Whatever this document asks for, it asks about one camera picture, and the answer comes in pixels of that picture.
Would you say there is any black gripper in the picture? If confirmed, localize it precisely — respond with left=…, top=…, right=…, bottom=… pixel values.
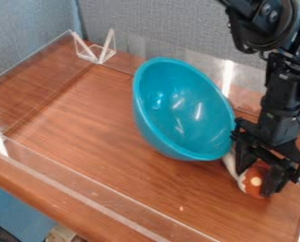
left=232, top=102, right=300, bottom=198

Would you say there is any white and brown toy mushroom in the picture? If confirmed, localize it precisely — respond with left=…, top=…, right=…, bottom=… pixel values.
left=221, top=150, right=270, bottom=199

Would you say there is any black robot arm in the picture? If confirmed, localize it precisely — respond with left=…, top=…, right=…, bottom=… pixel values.
left=218, top=0, right=300, bottom=198

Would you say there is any blue plastic bowl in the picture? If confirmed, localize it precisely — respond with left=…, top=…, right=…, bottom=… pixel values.
left=131, top=57, right=234, bottom=162

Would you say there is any clear acrylic front barrier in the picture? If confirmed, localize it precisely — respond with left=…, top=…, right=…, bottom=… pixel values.
left=0, top=130, right=218, bottom=242

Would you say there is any clear acrylic barrier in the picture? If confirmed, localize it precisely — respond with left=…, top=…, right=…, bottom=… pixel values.
left=67, top=29, right=284, bottom=105
left=0, top=130, right=218, bottom=242

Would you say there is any clear acrylic back barrier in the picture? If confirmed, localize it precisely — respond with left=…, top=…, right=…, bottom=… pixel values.
left=67, top=29, right=284, bottom=105

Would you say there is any clear acrylic corner bracket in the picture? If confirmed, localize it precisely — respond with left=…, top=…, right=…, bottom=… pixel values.
left=71, top=28, right=117, bottom=64

